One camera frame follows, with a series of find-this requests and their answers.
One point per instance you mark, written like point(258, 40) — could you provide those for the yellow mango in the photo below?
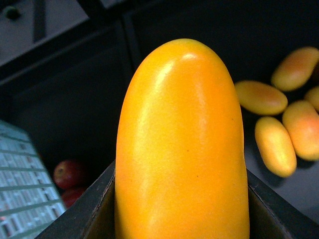
point(295, 69)
point(260, 98)
point(302, 123)
point(275, 147)
point(180, 171)

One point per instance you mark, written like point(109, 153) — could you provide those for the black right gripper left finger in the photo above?
point(91, 216)

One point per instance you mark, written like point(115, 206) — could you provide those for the light blue plastic basket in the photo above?
point(29, 200)

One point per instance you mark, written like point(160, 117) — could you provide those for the yellow mango in bin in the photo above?
point(275, 147)
point(295, 69)
point(260, 98)
point(302, 123)

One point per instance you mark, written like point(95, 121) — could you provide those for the red apple front centre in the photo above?
point(70, 173)

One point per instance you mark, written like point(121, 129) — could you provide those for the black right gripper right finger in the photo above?
point(272, 217)

